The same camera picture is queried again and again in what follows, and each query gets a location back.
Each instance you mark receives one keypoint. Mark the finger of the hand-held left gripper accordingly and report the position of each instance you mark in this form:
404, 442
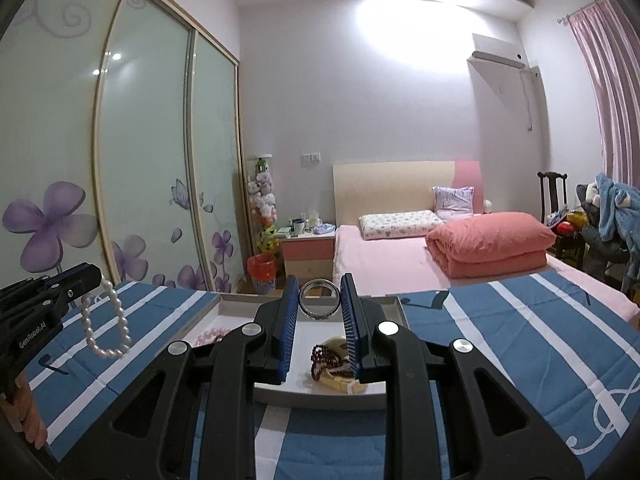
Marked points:
80, 282
30, 285

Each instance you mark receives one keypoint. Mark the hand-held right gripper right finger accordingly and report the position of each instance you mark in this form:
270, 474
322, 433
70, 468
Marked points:
350, 332

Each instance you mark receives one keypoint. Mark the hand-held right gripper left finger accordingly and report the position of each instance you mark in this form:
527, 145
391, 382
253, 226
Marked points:
286, 332

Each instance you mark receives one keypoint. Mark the grey jewelry tray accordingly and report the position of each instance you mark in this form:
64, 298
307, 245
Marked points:
310, 340

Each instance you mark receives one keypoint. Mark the thin silver bangle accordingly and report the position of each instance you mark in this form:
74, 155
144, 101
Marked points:
317, 315

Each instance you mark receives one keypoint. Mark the person's left hand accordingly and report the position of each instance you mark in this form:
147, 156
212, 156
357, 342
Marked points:
30, 417

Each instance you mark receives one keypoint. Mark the yellow bangle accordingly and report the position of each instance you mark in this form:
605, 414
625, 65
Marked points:
340, 388

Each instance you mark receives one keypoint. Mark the red wastebasket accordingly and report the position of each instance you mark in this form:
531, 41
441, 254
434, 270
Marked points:
261, 272

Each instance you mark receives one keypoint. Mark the bed with pink sheet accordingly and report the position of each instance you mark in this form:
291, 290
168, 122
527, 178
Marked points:
380, 260

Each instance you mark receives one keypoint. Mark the pink white nightstand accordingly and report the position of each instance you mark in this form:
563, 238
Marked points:
305, 256

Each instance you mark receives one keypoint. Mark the mug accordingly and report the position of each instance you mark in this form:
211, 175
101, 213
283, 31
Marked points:
298, 228

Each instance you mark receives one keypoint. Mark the white floral pillow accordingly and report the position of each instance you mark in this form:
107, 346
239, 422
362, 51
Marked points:
400, 223

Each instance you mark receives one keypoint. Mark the clear tube of plush toys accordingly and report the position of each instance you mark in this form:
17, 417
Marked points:
263, 195

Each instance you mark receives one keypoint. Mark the beige pink headboard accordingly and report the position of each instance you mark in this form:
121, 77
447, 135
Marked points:
390, 185

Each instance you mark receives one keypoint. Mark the wardrobe with flower doors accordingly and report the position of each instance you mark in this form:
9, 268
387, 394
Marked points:
145, 135

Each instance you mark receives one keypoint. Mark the purple pillow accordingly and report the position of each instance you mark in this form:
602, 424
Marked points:
452, 202

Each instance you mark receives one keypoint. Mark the folded pink quilt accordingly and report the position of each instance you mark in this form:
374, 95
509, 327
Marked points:
490, 240

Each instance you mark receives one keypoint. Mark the colourful toys on chair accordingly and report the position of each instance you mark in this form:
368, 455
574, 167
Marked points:
570, 227

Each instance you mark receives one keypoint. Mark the dark wooden chair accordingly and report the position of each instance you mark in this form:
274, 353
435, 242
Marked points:
550, 190

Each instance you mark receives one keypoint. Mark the pile of blue clothes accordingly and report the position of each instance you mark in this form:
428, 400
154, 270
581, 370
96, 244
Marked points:
615, 210

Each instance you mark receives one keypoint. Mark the white air conditioner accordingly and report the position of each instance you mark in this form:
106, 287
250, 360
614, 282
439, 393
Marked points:
500, 52

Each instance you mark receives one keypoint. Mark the pink curtain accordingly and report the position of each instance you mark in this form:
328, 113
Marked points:
605, 85

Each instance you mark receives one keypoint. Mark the wall switch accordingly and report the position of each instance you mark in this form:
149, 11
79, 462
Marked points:
311, 157

